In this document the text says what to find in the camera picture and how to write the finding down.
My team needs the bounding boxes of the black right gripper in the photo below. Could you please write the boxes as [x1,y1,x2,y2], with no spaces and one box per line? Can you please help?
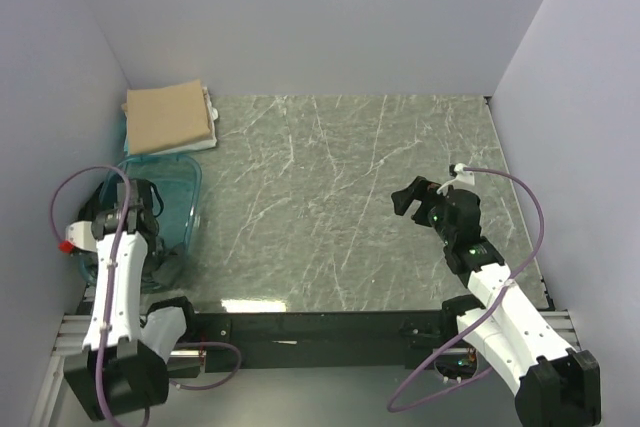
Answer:
[391,176,454,245]

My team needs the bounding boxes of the dark grey t-shirt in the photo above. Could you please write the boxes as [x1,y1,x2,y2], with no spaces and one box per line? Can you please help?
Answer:
[151,243,187,290]

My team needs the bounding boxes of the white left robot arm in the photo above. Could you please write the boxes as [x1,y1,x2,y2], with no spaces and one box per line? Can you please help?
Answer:
[64,179,200,422]

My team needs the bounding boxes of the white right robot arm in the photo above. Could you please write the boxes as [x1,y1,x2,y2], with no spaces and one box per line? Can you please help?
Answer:
[391,168,602,426]

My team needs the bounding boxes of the black t-shirt in bin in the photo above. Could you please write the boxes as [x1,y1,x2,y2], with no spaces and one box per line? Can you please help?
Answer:
[76,183,104,222]

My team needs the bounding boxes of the clear blue plastic bin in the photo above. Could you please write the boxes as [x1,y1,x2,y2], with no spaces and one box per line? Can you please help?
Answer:
[78,154,203,293]

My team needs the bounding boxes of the folded tan t-shirt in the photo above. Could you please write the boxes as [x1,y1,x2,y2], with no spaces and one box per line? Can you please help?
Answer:
[125,80,210,154]

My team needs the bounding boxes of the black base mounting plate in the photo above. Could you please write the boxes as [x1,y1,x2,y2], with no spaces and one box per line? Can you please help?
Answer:
[185,310,448,369]

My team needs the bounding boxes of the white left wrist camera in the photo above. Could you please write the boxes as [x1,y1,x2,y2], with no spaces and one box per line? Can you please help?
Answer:
[58,221,97,254]

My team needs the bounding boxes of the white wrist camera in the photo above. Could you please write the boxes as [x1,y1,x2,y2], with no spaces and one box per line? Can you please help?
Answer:
[58,221,97,254]
[437,163,475,196]

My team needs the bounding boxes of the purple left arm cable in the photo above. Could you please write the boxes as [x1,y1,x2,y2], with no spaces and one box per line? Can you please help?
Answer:
[48,164,243,423]

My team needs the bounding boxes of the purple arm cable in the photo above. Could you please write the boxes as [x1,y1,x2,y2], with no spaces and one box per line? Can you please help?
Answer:
[48,164,243,423]
[387,165,546,413]

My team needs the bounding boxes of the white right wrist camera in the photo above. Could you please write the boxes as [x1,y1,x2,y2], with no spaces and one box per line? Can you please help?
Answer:
[437,163,475,196]

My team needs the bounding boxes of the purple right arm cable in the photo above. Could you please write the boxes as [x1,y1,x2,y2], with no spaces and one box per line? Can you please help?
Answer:
[387,165,546,413]

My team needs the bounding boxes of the aluminium extrusion rail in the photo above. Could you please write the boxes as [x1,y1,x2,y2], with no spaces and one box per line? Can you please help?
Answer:
[52,315,91,357]

